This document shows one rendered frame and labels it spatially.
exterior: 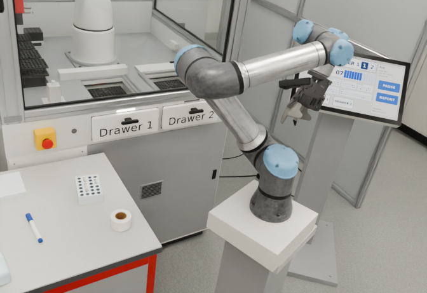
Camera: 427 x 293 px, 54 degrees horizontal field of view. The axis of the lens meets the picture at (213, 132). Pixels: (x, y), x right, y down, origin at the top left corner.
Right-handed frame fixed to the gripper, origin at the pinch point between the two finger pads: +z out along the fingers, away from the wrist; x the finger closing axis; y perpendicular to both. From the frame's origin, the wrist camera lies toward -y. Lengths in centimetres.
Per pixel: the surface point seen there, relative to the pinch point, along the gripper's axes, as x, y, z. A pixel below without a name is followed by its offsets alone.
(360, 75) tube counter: 65, 1, -30
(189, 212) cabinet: 56, -45, 73
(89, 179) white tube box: -25, -50, 49
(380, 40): 131, -12, -58
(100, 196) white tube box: -28, -40, 51
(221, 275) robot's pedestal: 5, 2, 64
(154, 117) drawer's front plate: 7, -57, 25
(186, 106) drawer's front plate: 19, -51, 16
